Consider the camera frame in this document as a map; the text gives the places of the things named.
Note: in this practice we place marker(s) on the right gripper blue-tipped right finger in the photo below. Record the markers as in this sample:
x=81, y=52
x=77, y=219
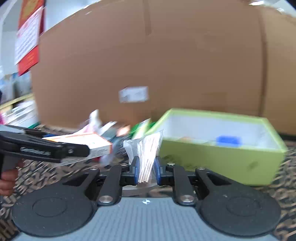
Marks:
x=175, y=176

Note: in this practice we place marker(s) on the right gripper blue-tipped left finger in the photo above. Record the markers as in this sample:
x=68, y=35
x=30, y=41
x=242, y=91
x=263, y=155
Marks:
x=117, y=177

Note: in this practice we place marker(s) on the clear packet of sticks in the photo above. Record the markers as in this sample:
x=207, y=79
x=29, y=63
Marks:
x=145, y=148

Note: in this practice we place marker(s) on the long white pink box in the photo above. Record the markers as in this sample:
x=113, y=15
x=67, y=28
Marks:
x=98, y=146

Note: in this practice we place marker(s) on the white plush bunny toy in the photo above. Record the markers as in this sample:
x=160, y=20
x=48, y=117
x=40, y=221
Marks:
x=93, y=124

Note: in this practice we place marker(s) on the person's left hand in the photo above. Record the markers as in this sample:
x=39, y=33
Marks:
x=8, y=181

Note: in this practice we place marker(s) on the green white carton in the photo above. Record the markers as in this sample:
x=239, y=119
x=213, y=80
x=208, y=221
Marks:
x=139, y=130

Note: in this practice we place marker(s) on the blue item in box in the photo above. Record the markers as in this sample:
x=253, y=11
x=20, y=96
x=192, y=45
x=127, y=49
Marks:
x=228, y=141

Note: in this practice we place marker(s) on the lime green open box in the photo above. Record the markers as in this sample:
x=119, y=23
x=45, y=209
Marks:
x=244, y=148

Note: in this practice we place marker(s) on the white shipping label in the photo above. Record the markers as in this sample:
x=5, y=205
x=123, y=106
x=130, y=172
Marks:
x=134, y=94

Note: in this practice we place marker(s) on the large brown cardboard box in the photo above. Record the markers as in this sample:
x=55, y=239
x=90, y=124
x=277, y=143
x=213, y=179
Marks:
x=226, y=56

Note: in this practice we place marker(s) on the black tan lettered mat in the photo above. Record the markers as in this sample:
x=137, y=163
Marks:
x=36, y=175

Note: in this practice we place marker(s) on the red white wall poster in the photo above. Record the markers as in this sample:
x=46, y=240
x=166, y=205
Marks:
x=30, y=27

